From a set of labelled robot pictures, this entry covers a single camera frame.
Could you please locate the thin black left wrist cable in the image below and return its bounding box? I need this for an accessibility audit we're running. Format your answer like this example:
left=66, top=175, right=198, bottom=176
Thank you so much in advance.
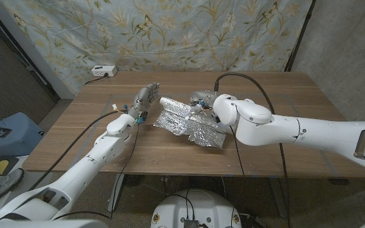
left=108, top=122, right=141, bottom=219

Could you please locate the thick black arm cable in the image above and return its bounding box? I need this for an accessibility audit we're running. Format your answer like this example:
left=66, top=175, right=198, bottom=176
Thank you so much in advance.
left=214, top=72, right=293, bottom=228
left=29, top=109, right=128, bottom=191

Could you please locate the grey metal table leg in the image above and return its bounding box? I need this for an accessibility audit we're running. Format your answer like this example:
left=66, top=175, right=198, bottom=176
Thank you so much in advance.
left=107, top=174, right=126, bottom=212
left=267, top=177, right=288, bottom=219

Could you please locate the blue plastic bin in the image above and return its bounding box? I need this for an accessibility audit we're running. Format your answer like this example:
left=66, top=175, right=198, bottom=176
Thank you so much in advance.
left=0, top=111, right=46, bottom=159

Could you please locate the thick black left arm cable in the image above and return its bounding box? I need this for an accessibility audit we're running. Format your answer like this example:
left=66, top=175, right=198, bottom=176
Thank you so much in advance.
left=29, top=109, right=128, bottom=191

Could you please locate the crinkled aluminum foil roll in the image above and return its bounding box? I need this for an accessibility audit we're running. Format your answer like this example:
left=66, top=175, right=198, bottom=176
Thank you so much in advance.
left=153, top=96, right=227, bottom=149

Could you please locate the black backdrop stand pole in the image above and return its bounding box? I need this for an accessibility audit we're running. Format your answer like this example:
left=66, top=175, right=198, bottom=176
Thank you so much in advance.
left=284, top=0, right=316, bottom=72

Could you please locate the black power strip cable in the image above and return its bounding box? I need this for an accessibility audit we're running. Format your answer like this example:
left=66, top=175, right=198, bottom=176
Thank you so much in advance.
left=84, top=73, right=110, bottom=86

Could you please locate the floral blue backdrop cloth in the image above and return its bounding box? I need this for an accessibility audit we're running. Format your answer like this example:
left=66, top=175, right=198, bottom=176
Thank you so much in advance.
left=0, top=0, right=315, bottom=96

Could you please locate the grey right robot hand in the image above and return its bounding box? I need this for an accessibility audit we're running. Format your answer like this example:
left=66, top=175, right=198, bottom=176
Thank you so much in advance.
left=184, top=90, right=223, bottom=124

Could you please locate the black torso cable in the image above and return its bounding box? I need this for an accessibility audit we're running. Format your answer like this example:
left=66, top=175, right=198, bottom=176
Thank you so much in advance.
left=166, top=189, right=196, bottom=221

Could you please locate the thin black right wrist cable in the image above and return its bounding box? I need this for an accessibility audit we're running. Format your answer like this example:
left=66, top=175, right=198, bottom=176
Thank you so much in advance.
left=229, top=125, right=247, bottom=228

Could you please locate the white power strip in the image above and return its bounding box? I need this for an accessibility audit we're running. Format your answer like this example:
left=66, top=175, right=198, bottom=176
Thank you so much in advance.
left=91, top=65, right=118, bottom=78

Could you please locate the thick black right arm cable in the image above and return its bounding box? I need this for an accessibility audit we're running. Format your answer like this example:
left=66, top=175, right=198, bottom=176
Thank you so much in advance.
left=214, top=72, right=293, bottom=228

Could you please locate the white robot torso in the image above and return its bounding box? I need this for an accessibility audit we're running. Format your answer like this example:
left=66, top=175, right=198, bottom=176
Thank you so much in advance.
left=150, top=189, right=243, bottom=228

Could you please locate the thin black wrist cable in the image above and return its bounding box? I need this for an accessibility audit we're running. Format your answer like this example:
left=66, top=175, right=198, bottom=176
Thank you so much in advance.
left=229, top=125, right=247, bottom=228
left=108, top=122, right=141, bottom=219

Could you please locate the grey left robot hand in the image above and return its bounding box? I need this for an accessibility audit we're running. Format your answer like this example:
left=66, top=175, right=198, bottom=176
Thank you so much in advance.
left=125, top=82, right=161, bottom=121

